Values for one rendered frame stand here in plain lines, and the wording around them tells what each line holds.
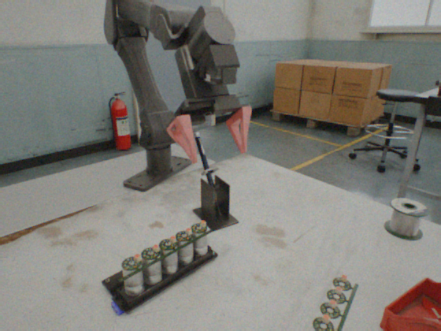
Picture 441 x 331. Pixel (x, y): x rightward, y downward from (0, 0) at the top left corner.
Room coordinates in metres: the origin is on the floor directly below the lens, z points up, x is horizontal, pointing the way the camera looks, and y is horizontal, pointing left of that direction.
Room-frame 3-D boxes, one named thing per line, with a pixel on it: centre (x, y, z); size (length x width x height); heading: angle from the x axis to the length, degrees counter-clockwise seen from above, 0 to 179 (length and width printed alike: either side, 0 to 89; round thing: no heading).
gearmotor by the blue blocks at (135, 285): (0.31, 0.11, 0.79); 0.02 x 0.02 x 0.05
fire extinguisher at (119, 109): (2.95, 0.93, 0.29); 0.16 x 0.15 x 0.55; 131
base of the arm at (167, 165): (0.72, 0.14, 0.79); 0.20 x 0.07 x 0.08; 151
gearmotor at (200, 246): (0.39, 0.03, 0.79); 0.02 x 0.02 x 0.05
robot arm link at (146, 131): (0.71, 0.13, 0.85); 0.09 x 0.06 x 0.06; 127
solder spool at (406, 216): (0.47, -0.34, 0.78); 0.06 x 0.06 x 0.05
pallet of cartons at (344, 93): (3.98, -1.43, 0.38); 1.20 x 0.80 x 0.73; 47
